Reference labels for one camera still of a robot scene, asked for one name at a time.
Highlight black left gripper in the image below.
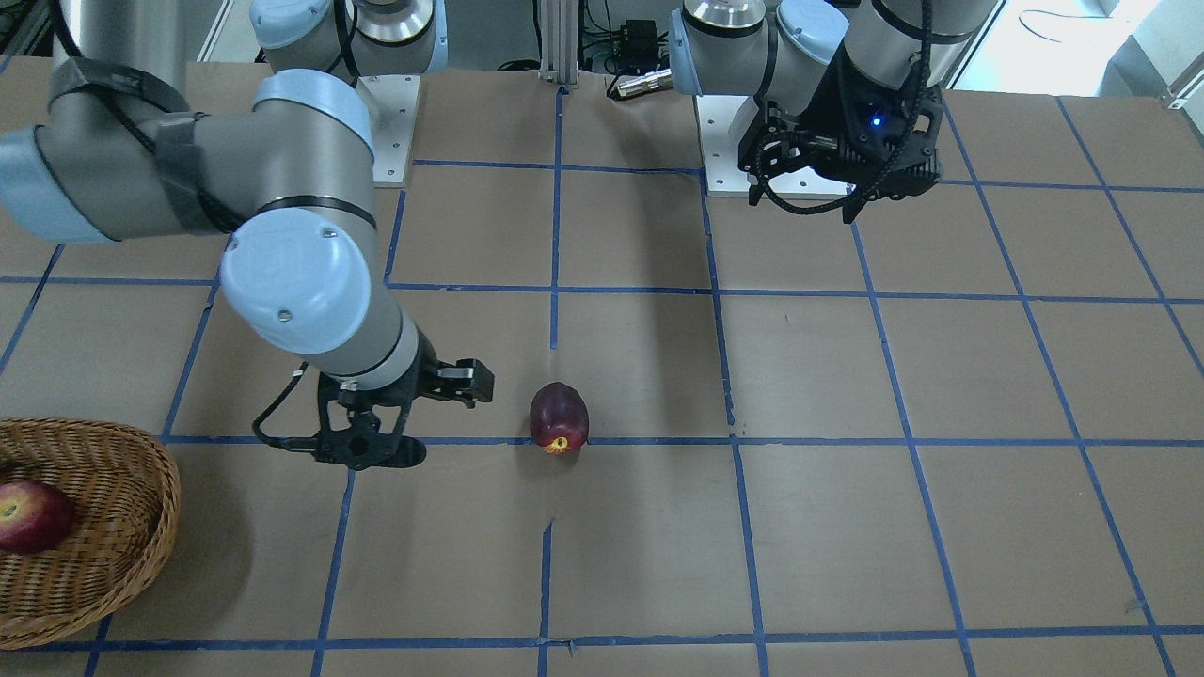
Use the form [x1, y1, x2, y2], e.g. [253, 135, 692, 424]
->
[745, 55, 944, 224]

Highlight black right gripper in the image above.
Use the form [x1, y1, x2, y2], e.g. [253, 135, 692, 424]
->
[374, 329, 495, 410]

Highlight dark red apple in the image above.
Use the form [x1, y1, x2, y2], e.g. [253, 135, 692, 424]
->
[529, 382, 590, 455]

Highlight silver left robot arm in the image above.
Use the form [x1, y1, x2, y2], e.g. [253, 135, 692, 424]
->
[668, 1, 996, 223]

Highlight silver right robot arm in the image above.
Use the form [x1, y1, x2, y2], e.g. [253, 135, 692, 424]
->
[2, 1, 494, 410]

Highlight woven wicker basket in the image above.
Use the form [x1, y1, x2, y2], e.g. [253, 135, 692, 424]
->
[1, 418, 183, 650]

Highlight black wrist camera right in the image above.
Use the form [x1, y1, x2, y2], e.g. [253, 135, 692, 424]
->
[309, 373, 427, 471]

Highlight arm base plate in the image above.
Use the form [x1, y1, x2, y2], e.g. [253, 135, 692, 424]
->
[695, 95, 850, 204]
[358, 73, 421, 188]

